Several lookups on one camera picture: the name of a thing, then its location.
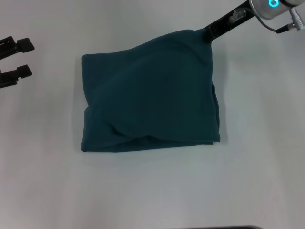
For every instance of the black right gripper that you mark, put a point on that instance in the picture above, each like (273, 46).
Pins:
(236, 19)

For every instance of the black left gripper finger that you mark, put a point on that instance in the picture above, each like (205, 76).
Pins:
(22, 71)
(25, 44)

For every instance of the teal t-shirt with white print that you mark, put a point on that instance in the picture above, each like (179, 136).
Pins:
(147, 95)

